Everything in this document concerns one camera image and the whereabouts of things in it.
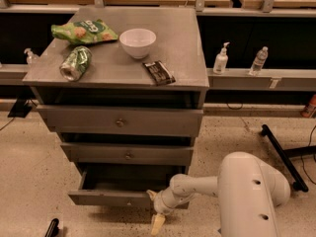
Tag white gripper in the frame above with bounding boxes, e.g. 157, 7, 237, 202
146, 190, 177, 236

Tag grey bottom drawer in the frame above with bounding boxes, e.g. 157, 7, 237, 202
68, 163, 187, 207

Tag grey drawer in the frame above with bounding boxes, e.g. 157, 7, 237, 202
38, 105, 203, 137
61, 142, 193, 166
68, 163, 187, 207

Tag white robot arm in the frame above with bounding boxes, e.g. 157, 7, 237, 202
147, 152, 290, 237

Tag grey middle drawer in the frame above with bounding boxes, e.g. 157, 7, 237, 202
61, 142, 193, 166

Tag grey top drawer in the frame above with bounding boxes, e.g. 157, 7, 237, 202
38, 105, 203, 137

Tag grey drawer cabinet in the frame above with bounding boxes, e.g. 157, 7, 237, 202
22, 5, 210, 209

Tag black object at floor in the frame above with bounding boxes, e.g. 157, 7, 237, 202
44, 218, 59, 237

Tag black snack wrapper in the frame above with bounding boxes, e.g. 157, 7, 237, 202
143, 60, 176, 86

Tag black stand base legs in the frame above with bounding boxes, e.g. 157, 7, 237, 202
261, 124, 316, 193

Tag white pump sanitizer bottle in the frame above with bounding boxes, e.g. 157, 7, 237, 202
213, 42, 229, 74

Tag green soda can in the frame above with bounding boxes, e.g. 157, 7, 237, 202
59, 45, 92, 82

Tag white bowl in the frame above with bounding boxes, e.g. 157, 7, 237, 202
119, 29, 156, 59

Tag black floor box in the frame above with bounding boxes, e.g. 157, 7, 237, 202
8, 99, 32, 118

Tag clear water bottle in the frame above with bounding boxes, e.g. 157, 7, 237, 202
249, 46, 268, 76

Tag green chip bag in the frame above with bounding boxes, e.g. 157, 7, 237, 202
50, 19, 119, 45

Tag small clear pump bottle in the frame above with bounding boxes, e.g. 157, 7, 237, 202
24, 48, 39, 65

